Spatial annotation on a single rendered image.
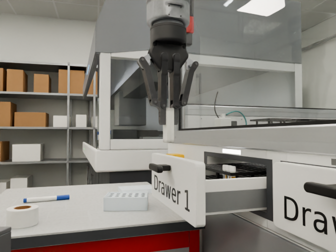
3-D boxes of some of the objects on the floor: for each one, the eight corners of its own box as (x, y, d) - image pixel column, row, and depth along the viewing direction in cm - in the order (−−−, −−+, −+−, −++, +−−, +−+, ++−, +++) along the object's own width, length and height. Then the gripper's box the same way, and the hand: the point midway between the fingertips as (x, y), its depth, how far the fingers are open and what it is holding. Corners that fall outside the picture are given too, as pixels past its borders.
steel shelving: (-33, 211, 373) (-30, 56, 379) (-19, 202, 420) (-16, 65, 426) (227, 196, 461) (227, 71, 467) (215, 191, 508) (214, 77, 515)
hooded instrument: (92, 349, 132) (95, -35, 138) (81, 227, 309) (83, 60, 314) (306, 302, 170) (301, 1, 175) (187, 217, 346) (186, 68, 352)
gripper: (141, 16, 55) (141, 143, 54) (204, 24, 59) (205, 142, 58) (133, 29, 62) (133, 142, 61) (190, 36, 66) (190, 141, 65)
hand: (168, 125), depth 60 cm, fingers closed
